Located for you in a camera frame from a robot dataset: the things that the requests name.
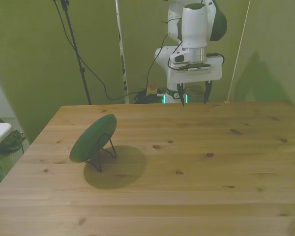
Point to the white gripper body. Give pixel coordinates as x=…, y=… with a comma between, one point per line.
x=199, y=76

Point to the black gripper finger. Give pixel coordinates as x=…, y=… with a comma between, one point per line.
x=181, y=94
x=208, y=92

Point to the green round plate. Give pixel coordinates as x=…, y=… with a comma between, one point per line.
x=93, y=140

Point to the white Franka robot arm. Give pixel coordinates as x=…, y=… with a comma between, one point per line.
x=194, y=24

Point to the red emergency stop button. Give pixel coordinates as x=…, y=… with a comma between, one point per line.
x=152, y=86

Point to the thin white slanted rod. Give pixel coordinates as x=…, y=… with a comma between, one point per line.
x=238, y=51

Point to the white vertical partition strip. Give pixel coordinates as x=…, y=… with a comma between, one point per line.
x=121, y=49

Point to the black tripod stand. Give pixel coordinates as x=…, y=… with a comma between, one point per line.
x=75, y=46

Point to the dark green bag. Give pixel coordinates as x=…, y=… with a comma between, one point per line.
x=11, y=141

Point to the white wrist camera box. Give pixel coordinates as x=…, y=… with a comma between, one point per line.
x=196, y=67

